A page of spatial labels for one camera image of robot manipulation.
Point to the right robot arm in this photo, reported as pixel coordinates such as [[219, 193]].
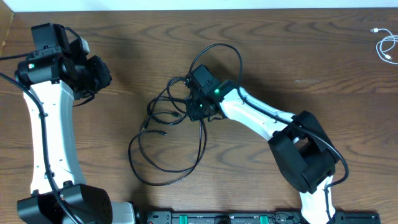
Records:
[[300, 147]]

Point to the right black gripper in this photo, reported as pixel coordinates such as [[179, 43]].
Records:
[[193, 111]]

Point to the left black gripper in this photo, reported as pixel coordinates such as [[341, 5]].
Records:
[[105, 76]]

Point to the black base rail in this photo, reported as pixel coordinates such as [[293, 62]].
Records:
[[167, 217]]

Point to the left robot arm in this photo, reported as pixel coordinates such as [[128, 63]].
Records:
[[56, 77]]

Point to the cardboard panel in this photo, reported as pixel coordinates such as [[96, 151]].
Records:
[[6, 17]]

